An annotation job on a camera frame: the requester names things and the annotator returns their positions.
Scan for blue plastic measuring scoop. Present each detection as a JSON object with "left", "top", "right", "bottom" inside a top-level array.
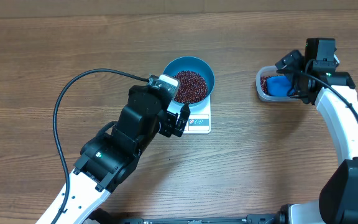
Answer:
[{"left": 265, "top": 75, "right": 295, "bottom": 97}]

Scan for red adzuki beans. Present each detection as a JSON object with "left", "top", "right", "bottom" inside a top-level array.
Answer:
[{"left": 259, "top": 74, "right": 298, "bottom": 96}]

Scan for clear plastic food container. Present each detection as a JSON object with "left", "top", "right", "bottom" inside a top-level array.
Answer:
[{"left": 255, "top": 65, "right": 296, "bottom": 103}]

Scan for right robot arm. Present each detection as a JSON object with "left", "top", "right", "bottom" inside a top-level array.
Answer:
[{"left": 276, "top": 38, "right": 358, "bottom": 223}]

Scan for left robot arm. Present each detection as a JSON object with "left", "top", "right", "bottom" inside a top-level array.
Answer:
[{"left": 38, "top": 86, "right": 190, "bottom": 223}]

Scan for white digital kitchen scale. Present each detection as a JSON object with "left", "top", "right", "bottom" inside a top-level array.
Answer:
[{"left": 183, "top": 96, "right": 211, "bottom": 134}]

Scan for red beans in bowl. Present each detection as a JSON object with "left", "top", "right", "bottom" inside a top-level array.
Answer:
[{"left": 174, "top": 70, "right": 208, "bottom": 104}]

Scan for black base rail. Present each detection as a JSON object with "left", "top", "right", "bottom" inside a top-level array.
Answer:
[{"left": 83, "top": 204, "right": 291, "bottom": 224}]

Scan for teal blue bowl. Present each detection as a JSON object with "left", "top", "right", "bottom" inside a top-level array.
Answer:
[{"left": 163, "top": 56, "right": 216, "bottom": 105}]

